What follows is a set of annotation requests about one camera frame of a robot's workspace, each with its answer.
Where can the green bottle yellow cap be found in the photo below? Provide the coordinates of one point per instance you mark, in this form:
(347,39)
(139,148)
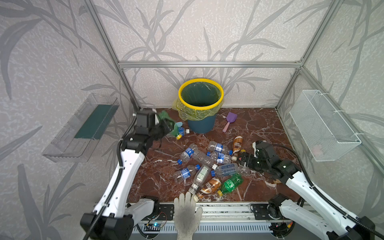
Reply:
(164,116)

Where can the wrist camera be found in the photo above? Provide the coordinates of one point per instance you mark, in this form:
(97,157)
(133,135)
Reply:
(264,151)
(145,120)

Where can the green soda bottle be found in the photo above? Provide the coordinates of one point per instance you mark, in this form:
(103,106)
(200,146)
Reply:
(230,185)

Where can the clear ribbed bottle white cap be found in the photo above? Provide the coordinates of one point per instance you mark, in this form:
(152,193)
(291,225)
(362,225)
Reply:
(204,159)

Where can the small clear bottle blue label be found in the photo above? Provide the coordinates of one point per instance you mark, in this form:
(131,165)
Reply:
(217,147)

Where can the square clear bottle green label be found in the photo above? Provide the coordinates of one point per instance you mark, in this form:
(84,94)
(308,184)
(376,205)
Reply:
(199,179)

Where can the clear plastic shelf tray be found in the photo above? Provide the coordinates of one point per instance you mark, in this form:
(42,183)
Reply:
(78,139)

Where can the teal bin with yellow rim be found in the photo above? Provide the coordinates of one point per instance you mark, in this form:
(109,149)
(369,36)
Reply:
(200,93)

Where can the clear bottle blue label white cap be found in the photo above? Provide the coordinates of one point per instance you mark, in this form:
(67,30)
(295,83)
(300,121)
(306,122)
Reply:
(182,132)

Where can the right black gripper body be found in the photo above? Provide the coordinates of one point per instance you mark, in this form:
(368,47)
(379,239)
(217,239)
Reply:
(250,160)

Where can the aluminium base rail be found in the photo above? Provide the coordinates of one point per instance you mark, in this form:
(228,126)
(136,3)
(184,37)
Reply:
(210,211)

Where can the clear bottle red label yellow cap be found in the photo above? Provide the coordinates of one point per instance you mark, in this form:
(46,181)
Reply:
(245,171)

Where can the brown tea bottle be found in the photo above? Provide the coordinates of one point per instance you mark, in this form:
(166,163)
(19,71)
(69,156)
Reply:
(210,187)

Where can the aluminium frame crossbar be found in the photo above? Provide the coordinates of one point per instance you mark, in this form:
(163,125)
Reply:
(208,64)

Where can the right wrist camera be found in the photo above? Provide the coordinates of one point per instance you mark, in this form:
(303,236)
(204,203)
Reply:
(264,151)

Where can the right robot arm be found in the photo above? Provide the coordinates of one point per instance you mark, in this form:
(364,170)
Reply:
(346,226)

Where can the white wire basket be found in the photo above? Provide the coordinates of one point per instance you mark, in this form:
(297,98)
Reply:
(326,133)

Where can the yellow plastic bin liner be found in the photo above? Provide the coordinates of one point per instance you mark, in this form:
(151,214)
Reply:
(188,112)

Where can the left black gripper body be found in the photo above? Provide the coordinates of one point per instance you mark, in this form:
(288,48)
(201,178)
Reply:
(163,129)

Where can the crushed clear bottle blue label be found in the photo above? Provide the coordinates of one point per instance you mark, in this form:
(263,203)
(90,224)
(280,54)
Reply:
(220,158)

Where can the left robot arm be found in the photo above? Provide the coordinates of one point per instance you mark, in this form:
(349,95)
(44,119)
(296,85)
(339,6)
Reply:
(131,152)

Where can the green circuit board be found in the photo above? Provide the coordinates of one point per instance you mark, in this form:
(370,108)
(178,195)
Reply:
(153,227)

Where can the white knit glove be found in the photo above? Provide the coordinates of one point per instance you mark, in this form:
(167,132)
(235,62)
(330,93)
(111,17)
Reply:
(186,218)

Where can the purple toy shovel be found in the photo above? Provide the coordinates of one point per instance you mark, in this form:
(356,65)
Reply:
(231,117)

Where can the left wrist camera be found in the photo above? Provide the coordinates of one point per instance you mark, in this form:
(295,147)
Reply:
(145,120)

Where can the brown drink bottle white cap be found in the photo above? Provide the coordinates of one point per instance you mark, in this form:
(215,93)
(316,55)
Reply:
(237,147)

